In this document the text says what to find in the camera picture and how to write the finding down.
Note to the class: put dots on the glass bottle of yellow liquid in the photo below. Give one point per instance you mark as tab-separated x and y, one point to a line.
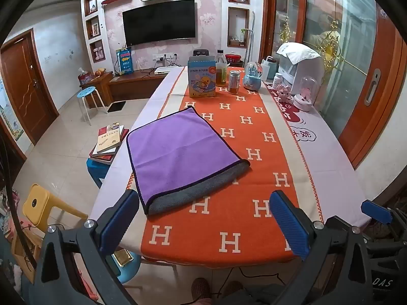
221	70

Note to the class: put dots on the person's brown slipper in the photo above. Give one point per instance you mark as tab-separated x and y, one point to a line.
201	289
233	287

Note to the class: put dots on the white countertop water dispenser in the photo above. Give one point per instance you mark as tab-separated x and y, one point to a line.
300	66

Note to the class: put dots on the white pill bottle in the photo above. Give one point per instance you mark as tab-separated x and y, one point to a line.
277	81

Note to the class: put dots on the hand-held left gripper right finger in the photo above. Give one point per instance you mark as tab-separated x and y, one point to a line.
290	225

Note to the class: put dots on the brown wooden door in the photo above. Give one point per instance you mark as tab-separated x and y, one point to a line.
24	85

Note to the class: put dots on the orange patterned table runner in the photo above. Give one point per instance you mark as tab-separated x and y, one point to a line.
222	178

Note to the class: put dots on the purple towel with grey back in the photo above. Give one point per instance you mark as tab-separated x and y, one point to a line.
181	152

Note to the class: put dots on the plate of fruit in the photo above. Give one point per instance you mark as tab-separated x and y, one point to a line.
99	72

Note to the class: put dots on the blue duck print box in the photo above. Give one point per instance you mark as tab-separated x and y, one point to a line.
202	78

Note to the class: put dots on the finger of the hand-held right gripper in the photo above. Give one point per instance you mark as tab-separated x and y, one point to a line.
376	211

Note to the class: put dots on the metal lidded jar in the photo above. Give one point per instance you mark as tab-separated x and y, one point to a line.
234	82

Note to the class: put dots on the black chair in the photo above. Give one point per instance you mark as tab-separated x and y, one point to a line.
201	52

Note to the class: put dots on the white plastic jug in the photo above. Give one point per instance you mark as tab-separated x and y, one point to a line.
270	68

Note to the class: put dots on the stack of books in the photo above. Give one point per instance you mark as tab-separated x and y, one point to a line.
109	143

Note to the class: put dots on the pink toy figure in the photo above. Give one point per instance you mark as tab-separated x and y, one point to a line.
283	92

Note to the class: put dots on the white set-top box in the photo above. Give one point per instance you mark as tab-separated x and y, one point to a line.
163	70

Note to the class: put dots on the black wall television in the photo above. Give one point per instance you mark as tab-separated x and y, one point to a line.
159	21

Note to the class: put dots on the blue printed package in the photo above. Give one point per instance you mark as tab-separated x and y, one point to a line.
124	62

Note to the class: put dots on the blue plastic stool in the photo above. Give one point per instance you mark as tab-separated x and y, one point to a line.
95	171

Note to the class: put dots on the white printed tablecloth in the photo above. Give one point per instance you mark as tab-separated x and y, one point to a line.
318	139

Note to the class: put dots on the blue round stool white legs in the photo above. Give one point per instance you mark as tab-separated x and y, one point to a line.
86	92

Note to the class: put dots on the wooden television cabinet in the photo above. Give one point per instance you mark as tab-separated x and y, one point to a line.
133	84

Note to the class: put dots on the blue snow globe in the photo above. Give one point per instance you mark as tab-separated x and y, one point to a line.
253	78

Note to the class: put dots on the black floor mat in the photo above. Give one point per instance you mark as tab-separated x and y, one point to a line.
116	106

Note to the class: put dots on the wooden framed glass sliding door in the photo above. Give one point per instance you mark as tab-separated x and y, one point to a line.
334	38

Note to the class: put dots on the red pot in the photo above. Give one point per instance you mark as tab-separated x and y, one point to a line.
233	58

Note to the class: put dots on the yellow plastic chair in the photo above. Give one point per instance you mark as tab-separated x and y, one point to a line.
44	206

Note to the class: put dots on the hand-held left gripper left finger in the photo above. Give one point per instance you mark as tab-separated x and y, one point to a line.
119	219

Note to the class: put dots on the light blue round stool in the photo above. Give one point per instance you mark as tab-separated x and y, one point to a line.
128	265

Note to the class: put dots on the glass dome with pink figure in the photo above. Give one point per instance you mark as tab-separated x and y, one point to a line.
305	93

